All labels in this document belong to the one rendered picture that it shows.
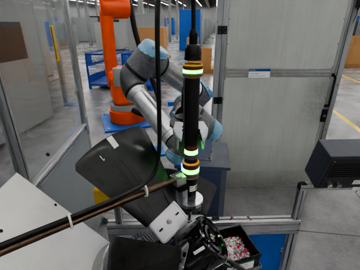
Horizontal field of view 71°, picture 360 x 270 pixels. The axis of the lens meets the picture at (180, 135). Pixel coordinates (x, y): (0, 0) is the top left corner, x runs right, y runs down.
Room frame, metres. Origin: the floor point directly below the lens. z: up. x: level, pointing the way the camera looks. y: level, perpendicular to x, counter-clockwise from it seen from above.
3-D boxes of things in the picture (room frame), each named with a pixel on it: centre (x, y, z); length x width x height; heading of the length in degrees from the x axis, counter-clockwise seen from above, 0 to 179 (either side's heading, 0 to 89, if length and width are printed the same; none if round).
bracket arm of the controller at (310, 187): (0.94, -0.65, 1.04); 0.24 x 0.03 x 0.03; 92
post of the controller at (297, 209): (0.94, -0.54, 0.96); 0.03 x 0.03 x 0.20; 2
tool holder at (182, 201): (0.55, -0.02, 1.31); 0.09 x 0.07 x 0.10; 127
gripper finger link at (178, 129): (0.56, 0.00, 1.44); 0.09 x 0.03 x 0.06; 172
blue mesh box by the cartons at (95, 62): (7.62, 2.07, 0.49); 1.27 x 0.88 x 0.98; 173
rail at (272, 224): (0.92, -0.12, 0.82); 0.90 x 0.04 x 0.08; 92
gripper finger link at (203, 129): (0.56, -0.05, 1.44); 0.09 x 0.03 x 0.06; 12
